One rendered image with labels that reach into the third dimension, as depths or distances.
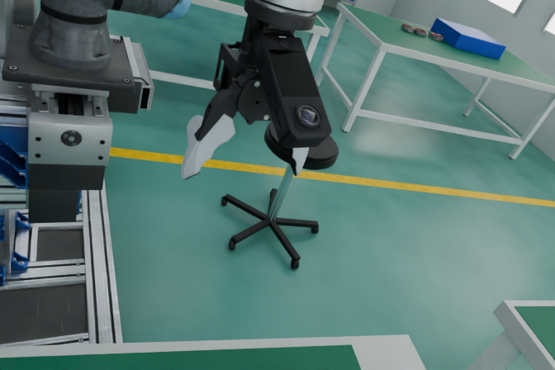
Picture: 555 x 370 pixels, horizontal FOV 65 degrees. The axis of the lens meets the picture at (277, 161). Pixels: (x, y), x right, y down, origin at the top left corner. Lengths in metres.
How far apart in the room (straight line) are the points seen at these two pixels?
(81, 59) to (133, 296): 1.12
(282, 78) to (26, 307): 1.27
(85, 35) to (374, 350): 0.83
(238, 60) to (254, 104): 0.05
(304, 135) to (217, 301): 1.53
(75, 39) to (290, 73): 0.57
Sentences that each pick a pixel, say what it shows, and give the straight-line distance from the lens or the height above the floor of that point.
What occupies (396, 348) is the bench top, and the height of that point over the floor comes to 0.75.
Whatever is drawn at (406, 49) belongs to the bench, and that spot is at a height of 0.74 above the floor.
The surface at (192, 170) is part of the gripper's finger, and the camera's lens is 0.48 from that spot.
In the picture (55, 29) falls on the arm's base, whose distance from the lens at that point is 0.93.
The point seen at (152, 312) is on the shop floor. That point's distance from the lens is 1.80.
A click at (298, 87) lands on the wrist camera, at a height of 1.30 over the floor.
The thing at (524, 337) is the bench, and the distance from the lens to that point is 1.30.
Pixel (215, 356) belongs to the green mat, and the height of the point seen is 0.75.
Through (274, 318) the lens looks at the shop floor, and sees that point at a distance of 1.91.
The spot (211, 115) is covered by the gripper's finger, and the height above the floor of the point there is 1.24.
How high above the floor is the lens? 1.45
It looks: 31 degrees down
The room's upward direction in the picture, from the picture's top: 21 degrees clockwise
